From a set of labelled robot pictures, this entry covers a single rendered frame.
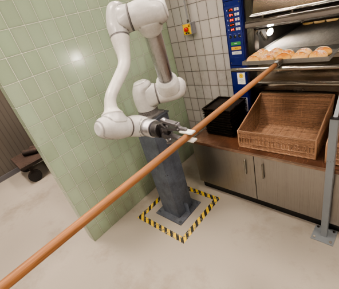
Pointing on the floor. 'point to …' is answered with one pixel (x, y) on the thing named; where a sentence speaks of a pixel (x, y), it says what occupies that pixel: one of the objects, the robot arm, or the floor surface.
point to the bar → (326, 233)
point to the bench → (280, 181)
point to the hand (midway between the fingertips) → (188, 135)
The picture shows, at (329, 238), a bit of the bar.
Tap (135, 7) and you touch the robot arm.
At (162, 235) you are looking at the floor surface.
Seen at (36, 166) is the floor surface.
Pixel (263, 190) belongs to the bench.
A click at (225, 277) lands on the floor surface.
